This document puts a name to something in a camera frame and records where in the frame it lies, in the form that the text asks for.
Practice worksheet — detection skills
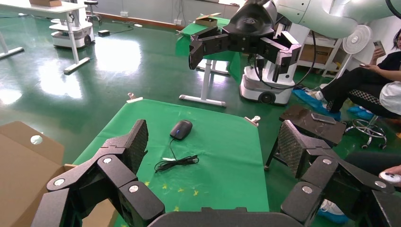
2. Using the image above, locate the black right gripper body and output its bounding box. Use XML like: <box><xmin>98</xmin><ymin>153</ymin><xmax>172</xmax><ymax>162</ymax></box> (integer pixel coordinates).
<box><xmin>222</xmin><ymin>1</ymin><xmax>278</xmax><ymax>54</ymax></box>

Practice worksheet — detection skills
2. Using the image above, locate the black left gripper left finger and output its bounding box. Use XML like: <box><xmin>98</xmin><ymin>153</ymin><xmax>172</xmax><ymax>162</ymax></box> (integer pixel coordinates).
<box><xmin>30</xmin><ymin>119</ymin><xmax>166</xmax><ymax>227</ymax></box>

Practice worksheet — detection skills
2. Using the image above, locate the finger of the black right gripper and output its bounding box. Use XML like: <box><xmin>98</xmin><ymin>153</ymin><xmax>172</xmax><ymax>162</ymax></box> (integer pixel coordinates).
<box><xmin>188</xmin><ymin>26</ymin><xmax>231</xmax><ymax>70</ymax></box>
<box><xmin>259</xmin><ymin>30</ymin><xmax>302</xmax><ymax>83</ymax></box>

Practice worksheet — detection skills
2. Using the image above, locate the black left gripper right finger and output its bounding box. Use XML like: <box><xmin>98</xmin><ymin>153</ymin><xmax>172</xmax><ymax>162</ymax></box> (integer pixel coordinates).
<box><xmin>277</xmin><ymin>120</ymin><xmax>401</xmax><ymax>227</ymax></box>

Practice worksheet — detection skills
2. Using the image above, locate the black wired computer mouse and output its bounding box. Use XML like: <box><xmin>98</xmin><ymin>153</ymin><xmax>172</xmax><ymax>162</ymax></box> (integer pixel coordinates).
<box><xmin>154</xmin><ymin>119</ymin><xmax>200</xmax><ymax>174</ymax></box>

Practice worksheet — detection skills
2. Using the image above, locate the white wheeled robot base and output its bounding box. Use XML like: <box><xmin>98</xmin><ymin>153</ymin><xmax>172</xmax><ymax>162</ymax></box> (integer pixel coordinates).
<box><xmin>49</xmin><ymin>12</ymin><xmax>96</xmax><ymax>49</ymax></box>
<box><xmin>239</xmin><ymin>23</ymin><xmax>303</xmax><ymax>106</ymax></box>

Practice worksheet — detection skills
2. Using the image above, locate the small open tan box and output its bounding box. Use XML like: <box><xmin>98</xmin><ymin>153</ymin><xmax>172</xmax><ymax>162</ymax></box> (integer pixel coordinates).
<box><xmin>194</xmin><ymin>12</ymin><xmax>222</xmax><ymax>27</ymax></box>

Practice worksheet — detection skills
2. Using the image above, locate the open brown cardboard box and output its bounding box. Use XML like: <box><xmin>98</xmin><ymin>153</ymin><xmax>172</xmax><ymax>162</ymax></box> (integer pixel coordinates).
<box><xmin>0</xmin><ymin>121</ymin><xmax>119</xmax><ymax>227</ymax></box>

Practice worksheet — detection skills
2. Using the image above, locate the flat brown cardboard box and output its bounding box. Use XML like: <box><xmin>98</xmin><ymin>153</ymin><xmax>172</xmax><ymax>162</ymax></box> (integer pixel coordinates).
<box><xmin>29</xmin><ymin>0</ymin><xmax>62</xmax><ymax>8</ymax></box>

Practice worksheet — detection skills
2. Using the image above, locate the bystander bare hand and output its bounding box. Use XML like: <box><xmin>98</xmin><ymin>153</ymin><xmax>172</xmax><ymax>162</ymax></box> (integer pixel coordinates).
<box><xmin>384</xmin><ymin>165</ymin><xmax>401</xmax><ymax>176</ymax></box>

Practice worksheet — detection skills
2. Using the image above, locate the draped green cloth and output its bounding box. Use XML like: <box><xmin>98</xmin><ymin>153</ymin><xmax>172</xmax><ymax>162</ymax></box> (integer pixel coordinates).
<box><xmin>175</xmin><ymin>17</ymin><xmax>243</xmax><ymax>84</ymax></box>

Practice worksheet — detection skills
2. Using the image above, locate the black low table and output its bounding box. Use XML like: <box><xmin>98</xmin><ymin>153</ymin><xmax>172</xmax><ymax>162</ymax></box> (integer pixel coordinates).
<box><xmin>264</xmin><ymin>105</ymin><xmax>347</xmax><ymax>172</ymax></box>

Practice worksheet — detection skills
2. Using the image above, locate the brown carton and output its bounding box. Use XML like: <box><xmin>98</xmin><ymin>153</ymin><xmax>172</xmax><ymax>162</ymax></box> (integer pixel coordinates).
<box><xmin>299</xmin><ymin>44</ymin><xmax>334</xmax><ymax>65</ymax></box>

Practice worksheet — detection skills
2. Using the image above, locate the dark smartphone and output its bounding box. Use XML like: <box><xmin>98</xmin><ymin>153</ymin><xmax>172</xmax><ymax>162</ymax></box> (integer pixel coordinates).
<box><xmin>311</xmin><ymin>113</ymin><xmax>338</xmax><ymax>125</ymax></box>

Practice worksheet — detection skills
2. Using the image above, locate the silver binder clip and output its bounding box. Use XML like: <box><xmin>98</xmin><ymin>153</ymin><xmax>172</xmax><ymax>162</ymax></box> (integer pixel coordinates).
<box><xmin>244</xmin><ymin>115</ymin><xmax>262</xmax><ymax>128</ymax></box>
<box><xmin>126</xmin><ymin>92</ymin><xmax>144</xmax><ymax>104</ymax></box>

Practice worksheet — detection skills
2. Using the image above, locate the blue shoe cover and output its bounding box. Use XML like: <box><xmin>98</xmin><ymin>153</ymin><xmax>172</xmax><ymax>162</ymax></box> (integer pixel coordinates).
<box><xmin>347</xmin><ymin>105</ymin><xmax>375</xmax><ymax>121</ymax></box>
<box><xmin>292</xmin><ymin>88</ymin><xmax>342</xmax><ymax>122</ymax></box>

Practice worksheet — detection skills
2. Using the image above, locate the white storage shelf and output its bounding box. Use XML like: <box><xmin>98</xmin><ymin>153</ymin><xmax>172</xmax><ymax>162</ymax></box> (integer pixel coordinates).
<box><xmin>296</xmin><ymin>34</ymin><xmax>344</xmax><ymax>79</ymax></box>

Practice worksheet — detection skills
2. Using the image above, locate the large green table cloth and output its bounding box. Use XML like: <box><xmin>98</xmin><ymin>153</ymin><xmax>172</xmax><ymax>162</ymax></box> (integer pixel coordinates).
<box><xmin>72</xmin><ymin>99</ymin><xmax>270</xmax><ymax>227</ymax></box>

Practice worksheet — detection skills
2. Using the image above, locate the seated person in black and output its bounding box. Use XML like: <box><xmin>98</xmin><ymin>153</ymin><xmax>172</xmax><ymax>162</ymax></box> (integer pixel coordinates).
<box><xmin>305</xmin><ymin>28</ymin><xmax>401</xmax><ymax>120</ymax></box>

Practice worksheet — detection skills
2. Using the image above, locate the white shoe with blue cover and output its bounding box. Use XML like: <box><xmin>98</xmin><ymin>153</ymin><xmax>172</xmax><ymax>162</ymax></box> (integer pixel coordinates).
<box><xmin>317</xmin><ymin>200</ymin><xmax>349</xmax><ymax>225</ymax></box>

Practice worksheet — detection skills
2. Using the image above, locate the white standing fan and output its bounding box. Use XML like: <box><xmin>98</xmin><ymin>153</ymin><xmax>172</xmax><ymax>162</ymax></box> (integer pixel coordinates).
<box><xmin>319</xmin><ymin>24</ymin><xmax>373</xmax><ymax>90</ymax></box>

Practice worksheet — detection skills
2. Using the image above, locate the chrome base swivel chair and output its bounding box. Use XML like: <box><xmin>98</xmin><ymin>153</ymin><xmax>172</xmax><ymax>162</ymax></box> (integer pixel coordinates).
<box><xmin>344</xmin><ymin>89</ymin><xmax>390</xmax><ymax>151</ymax></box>

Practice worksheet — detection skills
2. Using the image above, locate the silver handheld smartphone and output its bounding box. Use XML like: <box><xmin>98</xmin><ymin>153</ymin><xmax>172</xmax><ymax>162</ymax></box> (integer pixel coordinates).
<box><xmin>372</xmin><ymin>40</ymin><xmax>386</xmax><ymax>58</ymax></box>

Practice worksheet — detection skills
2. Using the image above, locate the white round controller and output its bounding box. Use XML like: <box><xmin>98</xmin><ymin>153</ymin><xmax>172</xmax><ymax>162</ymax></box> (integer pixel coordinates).
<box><xmin>378</xmin><ymin>171</ymin><xmax>401</xmax><ymax>184</ymax></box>

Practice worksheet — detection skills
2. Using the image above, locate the white garment bundle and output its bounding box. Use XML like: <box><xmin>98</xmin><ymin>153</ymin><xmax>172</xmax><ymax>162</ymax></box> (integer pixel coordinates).
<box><xmin>378</xmin><ymin>80</ymin><xmax>401</xmax><ymax>116</ymax></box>

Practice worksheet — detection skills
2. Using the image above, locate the black round stool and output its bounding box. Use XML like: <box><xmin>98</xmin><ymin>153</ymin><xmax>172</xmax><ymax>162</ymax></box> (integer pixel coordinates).
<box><xmin>83</xmin><ymin>0</ymin><xmax>103</xmax><ymax>25</ymax></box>

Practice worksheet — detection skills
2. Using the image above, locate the white desk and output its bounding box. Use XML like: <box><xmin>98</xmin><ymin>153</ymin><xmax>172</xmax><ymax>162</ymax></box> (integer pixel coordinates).
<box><xmin>0</xmin><ymin>0</ymin><xmax>91</xmax><ymax>75</ymax></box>

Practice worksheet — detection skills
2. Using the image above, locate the white table frame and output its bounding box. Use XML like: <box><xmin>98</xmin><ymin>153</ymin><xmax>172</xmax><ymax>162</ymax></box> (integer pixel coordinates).
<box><xmin>179</xmin><ymin>59</ymin><xmax>231</xmax><ymax>108</ymax></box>

